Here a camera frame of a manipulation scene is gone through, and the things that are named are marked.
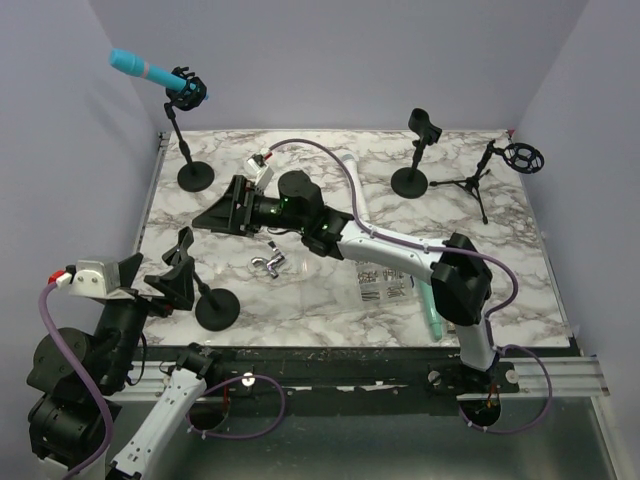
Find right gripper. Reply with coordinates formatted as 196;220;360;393
192;177;306;241

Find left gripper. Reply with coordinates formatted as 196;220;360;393
96;251;194;388

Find black clip stand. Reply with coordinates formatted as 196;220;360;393
162;227;240;332

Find white microphone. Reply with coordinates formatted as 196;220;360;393
341;151;370;223

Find blue microphone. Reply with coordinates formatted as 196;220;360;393
109;49;196;92

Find black round base stand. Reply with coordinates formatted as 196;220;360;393
391;108;442;199

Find mint green microphone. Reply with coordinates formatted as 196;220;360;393
417;280;443;341

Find black tripod shock mount stand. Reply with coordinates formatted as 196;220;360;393
429;140;545;225

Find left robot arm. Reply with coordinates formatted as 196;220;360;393
27;250;222;479

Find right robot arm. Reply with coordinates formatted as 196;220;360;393
192;170;497;392

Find chrome faucet tap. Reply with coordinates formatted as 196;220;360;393
250;240;286;279

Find clear screw organizer box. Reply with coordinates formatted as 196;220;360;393
294;230;420;316

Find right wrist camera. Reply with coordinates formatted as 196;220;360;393
246;148;274;193

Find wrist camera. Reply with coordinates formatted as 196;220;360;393
69;257;124;300
246;148;274;193

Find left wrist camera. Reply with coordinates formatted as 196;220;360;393
69;257;124;300

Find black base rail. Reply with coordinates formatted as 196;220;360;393
149;342;526;419

